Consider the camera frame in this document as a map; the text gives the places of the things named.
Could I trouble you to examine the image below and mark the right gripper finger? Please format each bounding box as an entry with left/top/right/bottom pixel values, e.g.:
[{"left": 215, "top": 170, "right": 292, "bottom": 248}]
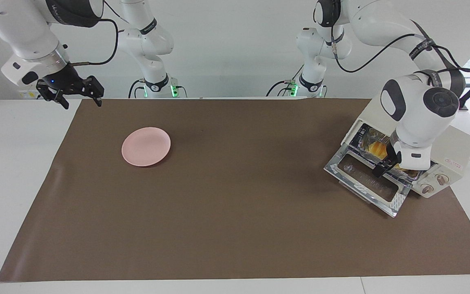
[
  {"left": 82, "top": 75, "right": 105, "bottom": 107},
  {"left": 37, "top": 87, "right": 71, "bottom": 110}
]

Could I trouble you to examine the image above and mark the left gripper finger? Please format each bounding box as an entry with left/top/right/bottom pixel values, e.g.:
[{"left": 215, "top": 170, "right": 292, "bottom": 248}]
[{"left": 372, "top": 159, "right": 399, "bottom": 178}]

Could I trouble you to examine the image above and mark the sliced bread loaf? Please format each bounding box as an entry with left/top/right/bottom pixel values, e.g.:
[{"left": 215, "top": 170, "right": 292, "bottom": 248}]
[{"left": 368, "top": 138, "right": 392, "bottom": 159}]

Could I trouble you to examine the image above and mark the aluminium foil tray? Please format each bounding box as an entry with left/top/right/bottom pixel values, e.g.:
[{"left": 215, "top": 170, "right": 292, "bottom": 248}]
[{"left": 357, "top": 126, "right": 423, "bottom": 181}]

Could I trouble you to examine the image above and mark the glass oven door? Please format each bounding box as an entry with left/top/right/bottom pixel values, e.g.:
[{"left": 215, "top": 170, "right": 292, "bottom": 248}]
[{"left": 324, "top": 144, "right": 413, "bottom": 218}]

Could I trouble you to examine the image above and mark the white toaster oven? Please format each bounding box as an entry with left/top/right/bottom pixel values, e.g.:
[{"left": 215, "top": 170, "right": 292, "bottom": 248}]
[{"left": 341, "top": 97, "right": 470, "bottom": 199}]

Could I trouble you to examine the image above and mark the pink plate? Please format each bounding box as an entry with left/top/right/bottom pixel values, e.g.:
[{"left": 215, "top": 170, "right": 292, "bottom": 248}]
[{"left": 121, "top": 127, "right": 172, "bottom": 167}]

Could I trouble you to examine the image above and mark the brown table mat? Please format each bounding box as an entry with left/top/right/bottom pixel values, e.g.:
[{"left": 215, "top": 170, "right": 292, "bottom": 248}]
[{"left": 0, "top": 98, "right": 470, "bottom": 282}]

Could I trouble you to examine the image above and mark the white wall power outlet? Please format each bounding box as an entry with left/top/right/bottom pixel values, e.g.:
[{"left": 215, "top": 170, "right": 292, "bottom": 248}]
[{"left": 18, "top": 84, "right": 44, "bottom": 100}]

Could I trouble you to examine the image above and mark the black base cable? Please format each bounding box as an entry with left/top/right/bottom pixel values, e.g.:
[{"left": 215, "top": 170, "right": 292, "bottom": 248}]
[
  {"left": 266, "top": 63, "right": 306, "bottom": 98},
  {"left": 128, "top": 79, "right": 148, "bottom": 98}
]

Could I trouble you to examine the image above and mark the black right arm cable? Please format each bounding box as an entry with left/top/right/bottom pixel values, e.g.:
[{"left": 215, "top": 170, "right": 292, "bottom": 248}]
[{"left": 70, "top": 0, "right": 120, "bottom": 67}]

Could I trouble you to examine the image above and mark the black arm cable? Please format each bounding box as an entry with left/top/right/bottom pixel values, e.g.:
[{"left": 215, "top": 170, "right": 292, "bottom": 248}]
[
  {"left": 313, "top": 0, "right": 470, "bottom": 74},
  {"left": 70, "top": 0, "right": 120, "bottom": 67}
]

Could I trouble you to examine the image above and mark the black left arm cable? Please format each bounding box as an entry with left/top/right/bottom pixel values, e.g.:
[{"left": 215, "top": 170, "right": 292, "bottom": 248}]
[{"left": 313, "top": 0, "right": 470, "bottom": 74}]

